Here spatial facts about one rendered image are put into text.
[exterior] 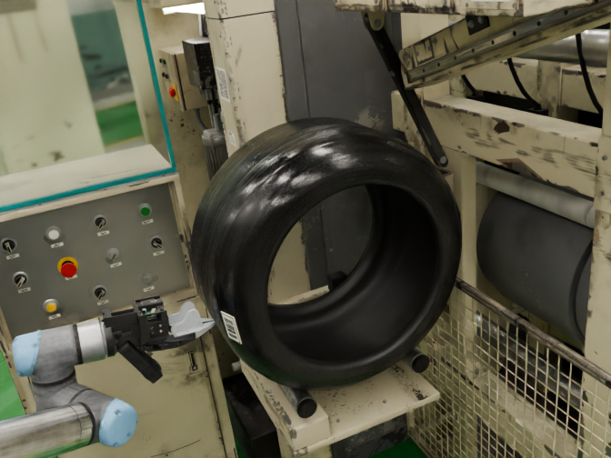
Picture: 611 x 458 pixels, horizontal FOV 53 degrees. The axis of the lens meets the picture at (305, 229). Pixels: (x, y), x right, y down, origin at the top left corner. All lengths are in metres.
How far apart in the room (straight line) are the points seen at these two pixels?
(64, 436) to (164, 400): 0.90
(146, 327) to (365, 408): 0.55
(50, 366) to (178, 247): 0.71
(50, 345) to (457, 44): 0.96
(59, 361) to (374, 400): 0.70
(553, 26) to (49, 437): 1.02
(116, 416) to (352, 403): 0.58
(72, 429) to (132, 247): 0.78
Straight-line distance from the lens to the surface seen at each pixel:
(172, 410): 1.99
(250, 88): 1.42
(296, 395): 1.33
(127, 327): 1.20
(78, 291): 1.80
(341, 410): 1.46
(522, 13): 0.97
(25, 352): 1.19
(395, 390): 1.50
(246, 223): 1.09
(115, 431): 1.12
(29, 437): 1.05
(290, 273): 1.58
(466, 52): 1.29
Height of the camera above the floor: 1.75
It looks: 23 degrees down
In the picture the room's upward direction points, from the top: 7 degrees counter-clockwise
